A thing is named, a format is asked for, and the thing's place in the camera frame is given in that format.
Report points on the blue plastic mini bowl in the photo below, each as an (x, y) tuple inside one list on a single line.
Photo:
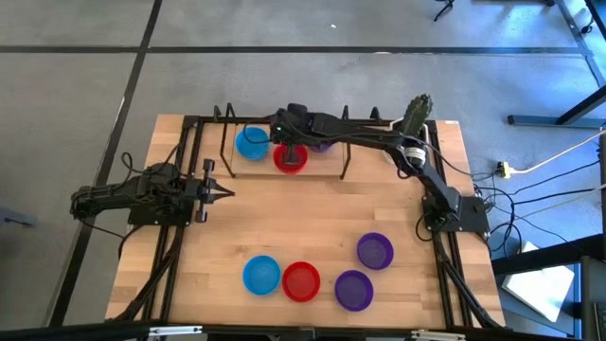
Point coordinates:
[(261, 275), (251, 147)]

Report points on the black desk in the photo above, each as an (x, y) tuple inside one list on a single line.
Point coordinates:
[(592, 303)]

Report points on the purple plastic mini bowl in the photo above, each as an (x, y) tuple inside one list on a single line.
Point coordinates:
[(353, 291), (322, 148), (375, 251)]

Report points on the green cactus plant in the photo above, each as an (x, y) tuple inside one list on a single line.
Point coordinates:
[(419, 111)]

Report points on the yellow power plug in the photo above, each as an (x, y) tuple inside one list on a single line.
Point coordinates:
[(503, 168)]

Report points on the silver metal bracket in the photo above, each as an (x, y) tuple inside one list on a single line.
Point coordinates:
[(175, 330), (438, 335)]

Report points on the black aluminium table frame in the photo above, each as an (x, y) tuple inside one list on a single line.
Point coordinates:
[(246, 120)]

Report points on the wooden shelf black metal frames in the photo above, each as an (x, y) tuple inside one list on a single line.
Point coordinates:
[(326, 166)]

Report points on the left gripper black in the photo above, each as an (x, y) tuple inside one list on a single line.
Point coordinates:
[(203, 194)]

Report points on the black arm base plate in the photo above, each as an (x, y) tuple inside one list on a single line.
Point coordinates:
[(151, 220), (475, 213)]

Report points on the black desk leg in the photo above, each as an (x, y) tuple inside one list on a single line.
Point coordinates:
[(584, 105)]

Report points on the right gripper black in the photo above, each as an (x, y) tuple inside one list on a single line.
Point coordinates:
[(291, 125)]

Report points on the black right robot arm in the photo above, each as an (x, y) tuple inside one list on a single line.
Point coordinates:
[(369, 135)]

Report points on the grey metal furniture foot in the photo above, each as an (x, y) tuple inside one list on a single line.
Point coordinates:
[(19, 219)]

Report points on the grey desk foot bar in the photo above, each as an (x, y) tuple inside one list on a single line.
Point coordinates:
[(544, 120)]

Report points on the red plastic mini bowl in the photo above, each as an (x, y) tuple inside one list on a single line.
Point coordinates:
[(300, 281), (279, 163)]

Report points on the white cardboard sheet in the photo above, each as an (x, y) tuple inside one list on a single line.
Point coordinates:
[(540, 289)]

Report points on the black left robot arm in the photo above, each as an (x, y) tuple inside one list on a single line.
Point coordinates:
[(123, 194)]

